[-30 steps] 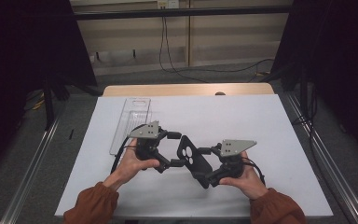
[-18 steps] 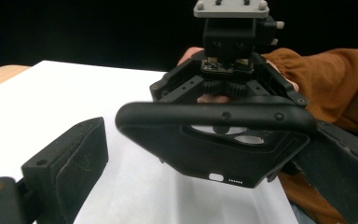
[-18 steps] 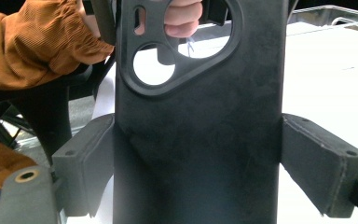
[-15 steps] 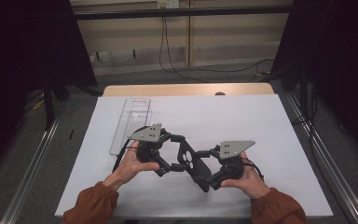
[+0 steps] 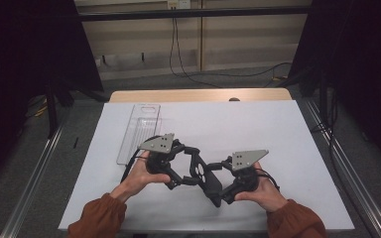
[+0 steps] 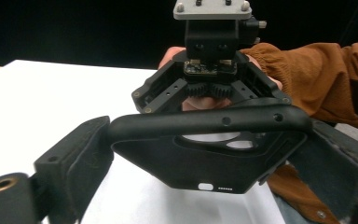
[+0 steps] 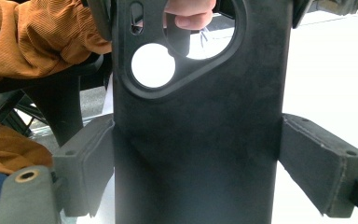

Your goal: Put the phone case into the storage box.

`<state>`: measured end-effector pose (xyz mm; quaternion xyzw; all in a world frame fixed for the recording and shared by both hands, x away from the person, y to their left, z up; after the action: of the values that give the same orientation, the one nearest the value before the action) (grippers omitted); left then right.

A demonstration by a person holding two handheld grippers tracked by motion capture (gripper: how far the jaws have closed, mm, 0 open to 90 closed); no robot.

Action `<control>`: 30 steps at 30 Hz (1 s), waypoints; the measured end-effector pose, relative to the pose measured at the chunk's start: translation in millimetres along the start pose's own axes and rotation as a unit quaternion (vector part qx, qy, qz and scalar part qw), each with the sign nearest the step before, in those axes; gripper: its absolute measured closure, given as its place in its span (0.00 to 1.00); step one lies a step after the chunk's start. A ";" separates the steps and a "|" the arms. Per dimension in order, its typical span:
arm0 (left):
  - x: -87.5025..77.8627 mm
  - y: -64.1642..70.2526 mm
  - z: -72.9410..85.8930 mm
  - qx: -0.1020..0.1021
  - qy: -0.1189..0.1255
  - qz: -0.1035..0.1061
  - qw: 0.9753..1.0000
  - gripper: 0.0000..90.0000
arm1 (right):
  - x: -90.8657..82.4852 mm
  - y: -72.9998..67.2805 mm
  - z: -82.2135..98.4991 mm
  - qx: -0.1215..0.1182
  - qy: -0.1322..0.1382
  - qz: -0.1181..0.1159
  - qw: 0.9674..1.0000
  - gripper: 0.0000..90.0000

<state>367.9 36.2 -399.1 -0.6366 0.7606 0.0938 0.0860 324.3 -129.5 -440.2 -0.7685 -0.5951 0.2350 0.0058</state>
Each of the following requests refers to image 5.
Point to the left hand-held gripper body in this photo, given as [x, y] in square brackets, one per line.
[160, 158]

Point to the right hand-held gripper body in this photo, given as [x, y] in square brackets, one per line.
[244, 160]

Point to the black cased smartphone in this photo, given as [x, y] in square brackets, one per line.
[211, 188]

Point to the person's left hand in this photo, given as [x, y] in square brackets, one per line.
[137, 180]

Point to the person's right hand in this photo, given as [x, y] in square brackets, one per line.
[268, 195]

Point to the clear plastic tray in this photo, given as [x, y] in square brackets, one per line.
[139, 129]

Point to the white table mat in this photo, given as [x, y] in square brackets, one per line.
[294, 185]

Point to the wooden table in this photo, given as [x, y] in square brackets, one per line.
[178, 95]

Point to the small dark table knob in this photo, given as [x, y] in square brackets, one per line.
[234, 99]

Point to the small black floor object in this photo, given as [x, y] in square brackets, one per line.
[75, 142]

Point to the black metal stand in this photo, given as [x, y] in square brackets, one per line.
[51, 112]

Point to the black horizontal bar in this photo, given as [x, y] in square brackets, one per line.
[211, 13]

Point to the dark curtain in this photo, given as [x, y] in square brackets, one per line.
[20, 66]
[360, 66]

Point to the aluminium rail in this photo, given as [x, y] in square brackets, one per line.
[33, 181]
[354, 181]

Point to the white wall outlet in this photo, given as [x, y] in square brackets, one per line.
[178, 4]

